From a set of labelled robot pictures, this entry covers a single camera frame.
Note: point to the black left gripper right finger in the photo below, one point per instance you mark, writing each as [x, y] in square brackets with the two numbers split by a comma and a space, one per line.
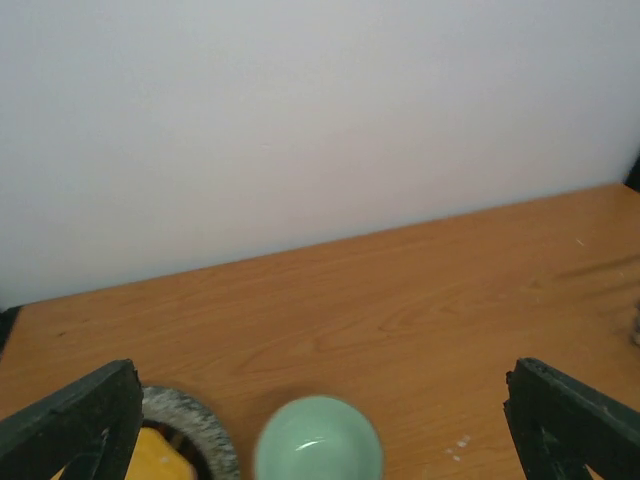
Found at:
[565, 429]

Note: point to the mint green ceramic bowl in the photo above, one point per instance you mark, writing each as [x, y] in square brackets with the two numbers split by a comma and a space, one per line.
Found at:
[318, 437]

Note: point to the grey speckled large plate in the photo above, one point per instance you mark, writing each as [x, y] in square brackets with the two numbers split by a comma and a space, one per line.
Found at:
[184, 420]

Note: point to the yellow dotted scalloped plate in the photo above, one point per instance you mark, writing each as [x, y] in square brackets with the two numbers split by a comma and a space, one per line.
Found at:
[155, 459]

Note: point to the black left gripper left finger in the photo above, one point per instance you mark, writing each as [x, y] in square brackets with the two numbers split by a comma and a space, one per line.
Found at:
[85, 430]

